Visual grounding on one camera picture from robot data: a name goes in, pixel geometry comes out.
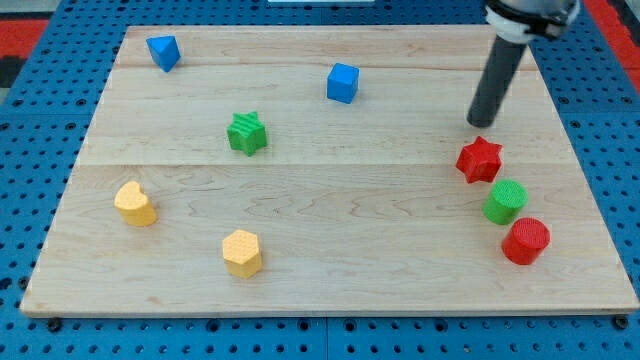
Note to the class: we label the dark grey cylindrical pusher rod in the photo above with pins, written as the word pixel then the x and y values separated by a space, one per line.
pixel 501 65

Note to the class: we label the red star block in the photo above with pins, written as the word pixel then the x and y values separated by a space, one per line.
pixel 480 161

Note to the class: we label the green cylinder block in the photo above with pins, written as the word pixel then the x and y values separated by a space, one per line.
pixel 505 201

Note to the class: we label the grey white robot wrist mount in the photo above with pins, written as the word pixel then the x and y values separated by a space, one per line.
pixel 520 21

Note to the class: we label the red cylinder block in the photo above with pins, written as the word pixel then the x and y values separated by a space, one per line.
pixel 526 240

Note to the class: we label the blue cube block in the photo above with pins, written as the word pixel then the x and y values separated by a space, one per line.
pixel 342 83

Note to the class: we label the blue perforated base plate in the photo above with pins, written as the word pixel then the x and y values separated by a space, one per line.
pixel 50 104

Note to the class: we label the yellow heart block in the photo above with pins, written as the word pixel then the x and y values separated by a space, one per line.
pixel 134 206

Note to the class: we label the blue triangular prism block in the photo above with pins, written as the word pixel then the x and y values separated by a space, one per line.
pixel 164 51

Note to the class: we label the green star block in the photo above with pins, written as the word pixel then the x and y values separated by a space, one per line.
pixel 247 133

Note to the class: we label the light wooden board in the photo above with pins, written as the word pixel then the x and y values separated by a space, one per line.
pixel 359 208

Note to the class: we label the yellow hexagon block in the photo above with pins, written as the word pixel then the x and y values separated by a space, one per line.
pixel 242 254

